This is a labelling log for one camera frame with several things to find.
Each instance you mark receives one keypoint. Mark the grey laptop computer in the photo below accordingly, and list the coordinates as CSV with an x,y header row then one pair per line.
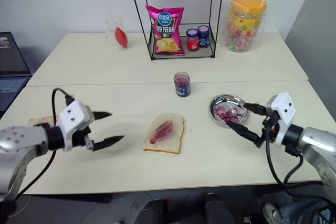
x,y
11,61

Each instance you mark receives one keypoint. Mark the red lid jar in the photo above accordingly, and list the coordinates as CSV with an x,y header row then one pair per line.
x,y
192,41

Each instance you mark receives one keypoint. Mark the dark rounded shape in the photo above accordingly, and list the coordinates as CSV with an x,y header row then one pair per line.
x,y
153,212
216,208

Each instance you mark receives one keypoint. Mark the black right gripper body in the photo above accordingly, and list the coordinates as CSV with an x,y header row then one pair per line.
x,y
271,129

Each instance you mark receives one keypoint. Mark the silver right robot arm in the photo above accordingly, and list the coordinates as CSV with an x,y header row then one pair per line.
x,y
315,145

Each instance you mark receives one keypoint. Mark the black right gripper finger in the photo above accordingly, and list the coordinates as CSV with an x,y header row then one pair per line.
x,y
258,109
246,132

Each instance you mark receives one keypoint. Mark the jam-smeared white bread slice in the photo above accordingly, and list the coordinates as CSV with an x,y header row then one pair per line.
x,y
165,134

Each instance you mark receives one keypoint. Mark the blue lid jar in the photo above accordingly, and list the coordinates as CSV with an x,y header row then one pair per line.
x,y
203,37

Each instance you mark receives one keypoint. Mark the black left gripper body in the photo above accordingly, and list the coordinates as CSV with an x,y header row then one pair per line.
x,y
81,140

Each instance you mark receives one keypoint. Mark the orange lid candy jar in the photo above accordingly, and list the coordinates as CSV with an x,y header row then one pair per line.
x,y
244,24

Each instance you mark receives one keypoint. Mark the pink potato chips bag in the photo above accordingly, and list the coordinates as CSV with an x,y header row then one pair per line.
x,y
165,35

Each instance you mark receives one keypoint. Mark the blue jeans leg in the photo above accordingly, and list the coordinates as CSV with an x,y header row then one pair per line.
x,y
302,213

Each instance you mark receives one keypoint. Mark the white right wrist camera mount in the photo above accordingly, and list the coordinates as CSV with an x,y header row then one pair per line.
x,y
284,113

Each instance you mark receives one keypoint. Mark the open blueberry jam jar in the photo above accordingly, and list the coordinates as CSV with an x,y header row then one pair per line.
x,y
182,86

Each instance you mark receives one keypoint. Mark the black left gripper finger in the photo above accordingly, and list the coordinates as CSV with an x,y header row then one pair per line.
x,y
107,142
101,115

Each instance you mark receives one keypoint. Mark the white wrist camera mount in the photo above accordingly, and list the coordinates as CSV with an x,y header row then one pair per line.
x,y
72,119
284,113

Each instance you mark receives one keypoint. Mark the clear drinking glass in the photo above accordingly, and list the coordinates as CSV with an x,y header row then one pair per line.
x,y
110,35

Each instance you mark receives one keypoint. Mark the candy jar in plastic bag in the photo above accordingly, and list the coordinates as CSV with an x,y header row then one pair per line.
x,y
220,3

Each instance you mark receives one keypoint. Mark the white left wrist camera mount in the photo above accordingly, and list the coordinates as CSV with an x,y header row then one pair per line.
x,y
72,119

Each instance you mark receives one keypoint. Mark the white sneaker shoe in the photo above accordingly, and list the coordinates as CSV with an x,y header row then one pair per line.
x,y
271,214

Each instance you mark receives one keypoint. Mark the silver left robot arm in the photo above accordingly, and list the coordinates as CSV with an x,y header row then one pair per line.
x,y
18,140

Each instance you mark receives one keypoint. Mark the red squeeze bulb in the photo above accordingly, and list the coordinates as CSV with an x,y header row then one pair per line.
x,y
121,37

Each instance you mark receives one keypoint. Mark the steel spoon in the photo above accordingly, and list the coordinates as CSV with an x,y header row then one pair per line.
x,y
232,112

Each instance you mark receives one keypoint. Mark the stained white bread slice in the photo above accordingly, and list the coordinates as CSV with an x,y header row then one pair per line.
x,y
39,121

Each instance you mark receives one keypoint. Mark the round steel plate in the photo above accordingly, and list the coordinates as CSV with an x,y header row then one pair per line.
x,y
220,103

